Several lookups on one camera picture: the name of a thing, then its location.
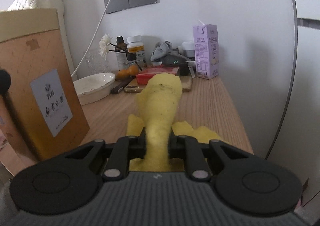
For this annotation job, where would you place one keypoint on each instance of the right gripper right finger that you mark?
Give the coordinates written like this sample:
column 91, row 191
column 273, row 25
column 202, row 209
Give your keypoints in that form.
column 189, row 150

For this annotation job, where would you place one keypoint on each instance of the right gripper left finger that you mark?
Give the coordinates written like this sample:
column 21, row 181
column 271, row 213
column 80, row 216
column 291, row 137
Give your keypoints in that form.
column 120, row 154

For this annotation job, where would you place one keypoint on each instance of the gold tea tin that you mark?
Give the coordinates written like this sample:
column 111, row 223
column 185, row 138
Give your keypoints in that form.
column 41, row 115

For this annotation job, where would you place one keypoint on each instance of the yellow cleaning cloth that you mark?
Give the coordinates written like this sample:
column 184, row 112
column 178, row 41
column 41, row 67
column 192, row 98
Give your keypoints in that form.
column 157, row 105

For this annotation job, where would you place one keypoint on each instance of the black lighter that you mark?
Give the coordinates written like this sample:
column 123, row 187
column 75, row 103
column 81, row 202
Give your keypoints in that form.
column 120, row 87

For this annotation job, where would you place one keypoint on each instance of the white ceramic dish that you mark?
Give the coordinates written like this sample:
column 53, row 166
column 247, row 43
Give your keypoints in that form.
column 94, row 87

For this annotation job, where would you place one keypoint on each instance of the red box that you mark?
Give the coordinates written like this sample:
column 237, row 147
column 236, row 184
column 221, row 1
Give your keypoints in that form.
column 144, row 76

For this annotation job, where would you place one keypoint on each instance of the orange fruit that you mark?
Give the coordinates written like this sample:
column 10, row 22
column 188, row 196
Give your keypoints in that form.
column 123, row 74

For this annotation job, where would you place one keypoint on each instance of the black electronic device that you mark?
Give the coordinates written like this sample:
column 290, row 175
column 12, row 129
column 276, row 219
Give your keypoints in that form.
column 180, row 62

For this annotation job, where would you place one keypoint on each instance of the clear glass cup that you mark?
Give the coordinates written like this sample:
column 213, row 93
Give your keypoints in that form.
column 96, row 63

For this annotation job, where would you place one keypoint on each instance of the dark glass diffuser bottle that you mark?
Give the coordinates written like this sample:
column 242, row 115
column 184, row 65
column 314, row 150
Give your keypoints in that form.
column 121, row 51

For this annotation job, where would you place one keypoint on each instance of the grey crumpled cloth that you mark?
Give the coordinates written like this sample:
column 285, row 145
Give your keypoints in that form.
column 162, row 49

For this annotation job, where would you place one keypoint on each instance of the white artificial flower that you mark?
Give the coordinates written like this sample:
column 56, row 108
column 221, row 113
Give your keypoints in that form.
column 104, row 45

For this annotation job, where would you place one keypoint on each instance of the purple milk carton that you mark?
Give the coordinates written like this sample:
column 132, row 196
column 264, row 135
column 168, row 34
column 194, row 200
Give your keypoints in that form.
column 206, row 46

